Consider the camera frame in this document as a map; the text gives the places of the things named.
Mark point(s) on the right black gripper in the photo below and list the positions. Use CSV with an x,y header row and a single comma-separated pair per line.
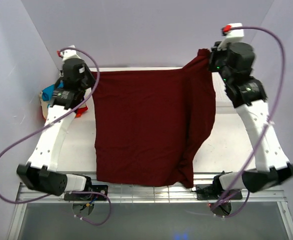
x,y
215,52

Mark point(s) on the blue folded t shirt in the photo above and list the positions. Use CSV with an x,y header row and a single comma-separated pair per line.
x,y
47,93

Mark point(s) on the dark red t shirt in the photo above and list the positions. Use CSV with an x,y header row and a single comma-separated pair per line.
x,y
151,123

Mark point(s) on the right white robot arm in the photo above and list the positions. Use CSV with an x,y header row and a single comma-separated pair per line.
x,y
272,166

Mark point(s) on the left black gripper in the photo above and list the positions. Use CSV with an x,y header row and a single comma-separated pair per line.
x,y
91,80

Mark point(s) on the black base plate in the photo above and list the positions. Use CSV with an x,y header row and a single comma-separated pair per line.
x,y
96,192
208,192

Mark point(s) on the white plastic basket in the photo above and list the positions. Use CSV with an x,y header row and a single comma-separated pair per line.
x,y
222,99

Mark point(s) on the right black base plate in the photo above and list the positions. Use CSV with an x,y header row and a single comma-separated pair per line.
x,y
208,192

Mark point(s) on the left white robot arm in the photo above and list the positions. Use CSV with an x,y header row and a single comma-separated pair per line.
x,y
40,172

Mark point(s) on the red-orange folded t shirt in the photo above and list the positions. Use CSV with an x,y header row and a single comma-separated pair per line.
x,y
81,110

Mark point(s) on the beige folded t shirt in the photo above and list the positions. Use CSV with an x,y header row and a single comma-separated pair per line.
x,y
44,105

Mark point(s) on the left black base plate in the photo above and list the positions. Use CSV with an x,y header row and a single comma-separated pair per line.
x,y
96,192

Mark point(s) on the aluminium rail frame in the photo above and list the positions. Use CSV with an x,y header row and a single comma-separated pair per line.
x,y
226,149

